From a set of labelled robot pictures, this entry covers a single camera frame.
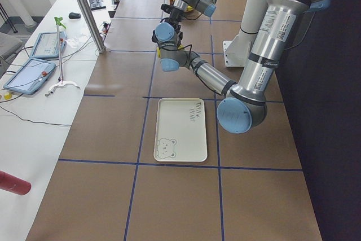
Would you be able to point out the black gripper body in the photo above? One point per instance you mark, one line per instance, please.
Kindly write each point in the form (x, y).
(174, 14)

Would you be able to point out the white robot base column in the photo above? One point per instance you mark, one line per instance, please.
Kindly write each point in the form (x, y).
(236, 51)

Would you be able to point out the white bear tray plate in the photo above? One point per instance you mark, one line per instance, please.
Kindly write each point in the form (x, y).
(180, 130)

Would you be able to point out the black computer mouse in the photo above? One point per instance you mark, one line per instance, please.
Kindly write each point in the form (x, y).
(74, 15)

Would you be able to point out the blue teach pendant tablet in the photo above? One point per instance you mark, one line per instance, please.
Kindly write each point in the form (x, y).
(46, 46)

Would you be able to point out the metal reacher grabber tool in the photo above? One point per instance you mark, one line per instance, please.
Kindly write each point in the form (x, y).
(61, 81)

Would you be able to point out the red cylinder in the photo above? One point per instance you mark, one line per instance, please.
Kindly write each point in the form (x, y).
(13, 184)

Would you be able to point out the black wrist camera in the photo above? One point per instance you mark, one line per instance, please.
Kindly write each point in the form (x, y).
(166, 8)

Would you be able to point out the aluminium frame post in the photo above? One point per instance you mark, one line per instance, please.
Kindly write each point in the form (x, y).
(93, 28)

